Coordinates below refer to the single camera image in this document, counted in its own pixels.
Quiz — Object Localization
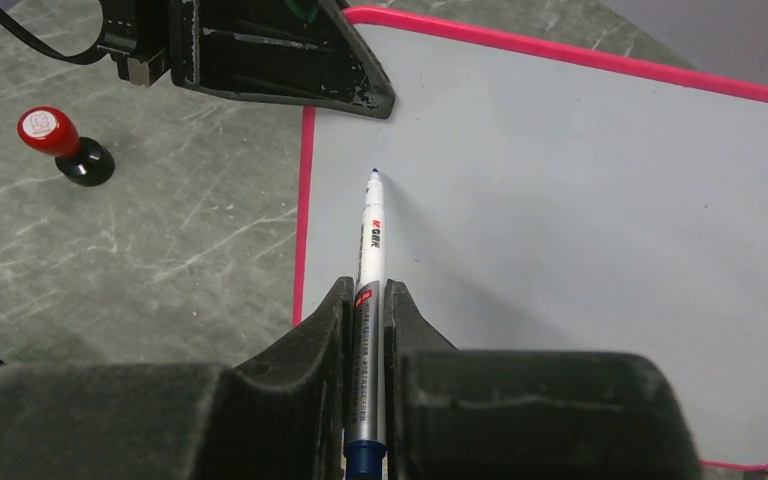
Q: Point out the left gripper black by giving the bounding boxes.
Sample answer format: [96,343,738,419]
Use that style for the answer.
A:
[98,0,396,119]

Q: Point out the blue whiteboard marker pen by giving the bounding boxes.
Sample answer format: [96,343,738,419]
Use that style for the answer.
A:
[343,169,387,479]

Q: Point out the whiteboard with pink frame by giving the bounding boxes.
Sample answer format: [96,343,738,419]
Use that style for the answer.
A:
[293,7,768,469]

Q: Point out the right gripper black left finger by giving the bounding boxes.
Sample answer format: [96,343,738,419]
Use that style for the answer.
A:
[0,277,353,479]

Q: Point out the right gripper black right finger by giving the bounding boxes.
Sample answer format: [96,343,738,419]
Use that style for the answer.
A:
[384,281,702,479]

